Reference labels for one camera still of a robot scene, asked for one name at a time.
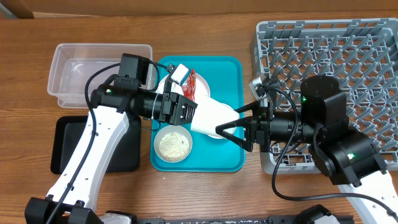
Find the pile of rice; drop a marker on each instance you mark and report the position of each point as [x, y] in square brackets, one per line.
[174, 147]

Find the clear plastic bin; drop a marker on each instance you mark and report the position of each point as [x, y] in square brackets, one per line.
[74, 63]

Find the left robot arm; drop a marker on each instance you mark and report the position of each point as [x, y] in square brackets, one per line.
[72, 199]

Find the small white cup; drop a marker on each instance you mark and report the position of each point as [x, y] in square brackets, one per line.
[209, 114]

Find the large white plate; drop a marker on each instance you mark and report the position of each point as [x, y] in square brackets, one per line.
[201, 88]

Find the pink white bowl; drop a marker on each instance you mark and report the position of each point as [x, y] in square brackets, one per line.
[221, 137]

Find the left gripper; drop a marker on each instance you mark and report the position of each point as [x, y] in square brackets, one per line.
[174, 107]

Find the grey bowl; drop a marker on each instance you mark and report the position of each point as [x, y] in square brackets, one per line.
[168, 129]

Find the red ketchup packet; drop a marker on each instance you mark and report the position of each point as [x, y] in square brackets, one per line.
[189, 86]

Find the teal serving tray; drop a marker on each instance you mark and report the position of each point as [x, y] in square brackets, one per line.
[224, 75]

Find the black tray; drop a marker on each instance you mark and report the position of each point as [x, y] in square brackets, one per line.
[68, 130]

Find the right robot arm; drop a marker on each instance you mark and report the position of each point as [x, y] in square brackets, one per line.
[340, 152]

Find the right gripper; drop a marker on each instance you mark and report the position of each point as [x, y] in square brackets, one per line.
[249, 124]

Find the grey dishwasher rack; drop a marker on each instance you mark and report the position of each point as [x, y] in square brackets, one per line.
[360, 53]

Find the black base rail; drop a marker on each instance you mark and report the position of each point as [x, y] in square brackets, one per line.
[281, 219]

